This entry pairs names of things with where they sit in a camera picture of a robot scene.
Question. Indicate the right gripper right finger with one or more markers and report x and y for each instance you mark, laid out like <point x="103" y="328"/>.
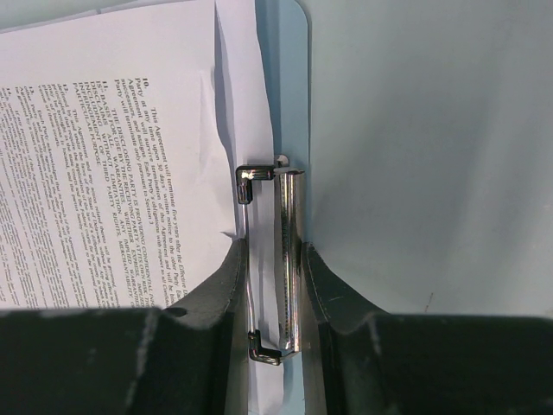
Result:
<point x="359" y="359"/>

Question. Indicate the printed paper sheet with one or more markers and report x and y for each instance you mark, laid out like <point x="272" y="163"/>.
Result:
<point x="248" y="127"/>

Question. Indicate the white paper sheet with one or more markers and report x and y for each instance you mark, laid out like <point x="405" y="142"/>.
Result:
<point x="116" y="190"/>

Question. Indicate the light blue clipboard folder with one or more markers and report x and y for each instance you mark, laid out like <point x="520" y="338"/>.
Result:
<point x="282" y="29"/>

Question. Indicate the metal clipboard clip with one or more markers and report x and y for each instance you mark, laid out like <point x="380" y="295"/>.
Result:
<point x="290" y="195"/>

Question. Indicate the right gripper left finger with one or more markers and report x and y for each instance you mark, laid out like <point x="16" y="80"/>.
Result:
<point x="190" y="358"/>

